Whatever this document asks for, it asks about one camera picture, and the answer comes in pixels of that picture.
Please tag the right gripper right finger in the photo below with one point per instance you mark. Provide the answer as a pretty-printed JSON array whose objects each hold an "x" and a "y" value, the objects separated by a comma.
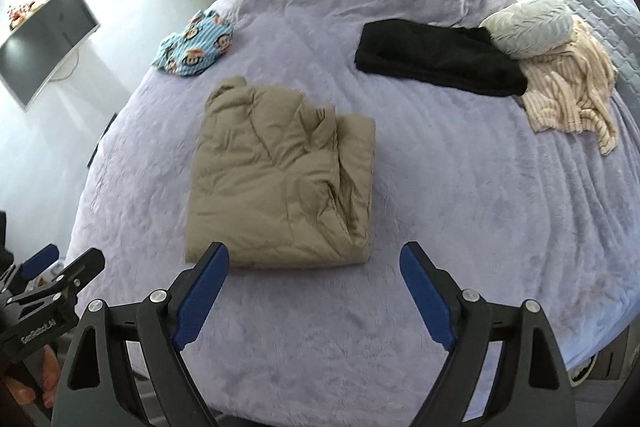
[{"x": 530, "y": 386}]

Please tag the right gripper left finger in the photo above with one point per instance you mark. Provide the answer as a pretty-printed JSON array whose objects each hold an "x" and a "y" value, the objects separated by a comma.
[{"x": 97, "y": 386}]

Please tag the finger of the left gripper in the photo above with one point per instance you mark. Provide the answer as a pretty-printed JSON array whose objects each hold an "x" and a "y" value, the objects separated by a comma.
[
  {"x": 74, "y": 278},
  {"x": 39, "y": 262}
]

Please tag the khaki puffer jacket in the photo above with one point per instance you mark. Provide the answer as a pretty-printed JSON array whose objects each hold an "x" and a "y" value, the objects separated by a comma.
[{"x": 281, "y": 182}]

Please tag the person's left hand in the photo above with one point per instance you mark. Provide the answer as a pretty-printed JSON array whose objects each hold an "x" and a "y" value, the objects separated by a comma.
[{"x": 47, "y": 382}]

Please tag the blue monkey print garment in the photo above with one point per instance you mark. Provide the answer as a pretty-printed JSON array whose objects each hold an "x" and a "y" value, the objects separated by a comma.
[{"x": 204, "y": 40}]

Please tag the beige striped knit garment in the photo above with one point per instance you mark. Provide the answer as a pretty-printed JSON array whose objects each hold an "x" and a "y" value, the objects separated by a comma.
[{"x": 570, "y": 88}]

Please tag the black folded garment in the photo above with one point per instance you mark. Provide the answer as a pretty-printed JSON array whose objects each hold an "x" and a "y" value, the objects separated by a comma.
[{"x": 451, "y": 57}]

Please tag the grey-white round cushion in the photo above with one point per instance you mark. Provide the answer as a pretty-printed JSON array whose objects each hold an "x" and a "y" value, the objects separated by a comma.
[{"x": 529, "y": 28}]

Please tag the grey quilted headboard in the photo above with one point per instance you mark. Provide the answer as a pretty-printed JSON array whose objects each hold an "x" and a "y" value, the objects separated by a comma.
[{"x": 616, "y": 24}]

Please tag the wall-mounted television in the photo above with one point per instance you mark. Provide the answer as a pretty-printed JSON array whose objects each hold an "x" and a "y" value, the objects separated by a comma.
[{"x": 34, "y": 52}]

